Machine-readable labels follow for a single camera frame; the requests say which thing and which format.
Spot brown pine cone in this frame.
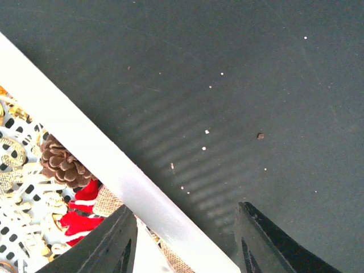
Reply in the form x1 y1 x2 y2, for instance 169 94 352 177
40 134 97 188

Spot white perforated plastic basket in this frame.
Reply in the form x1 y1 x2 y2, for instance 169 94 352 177
1 36 239 272

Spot burlap bow ornament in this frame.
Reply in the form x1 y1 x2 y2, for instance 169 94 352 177
92 185 123 218

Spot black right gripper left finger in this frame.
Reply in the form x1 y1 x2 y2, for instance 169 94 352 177
38 205 138 273

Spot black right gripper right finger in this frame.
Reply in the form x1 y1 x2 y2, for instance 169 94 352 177
235 202 339 273

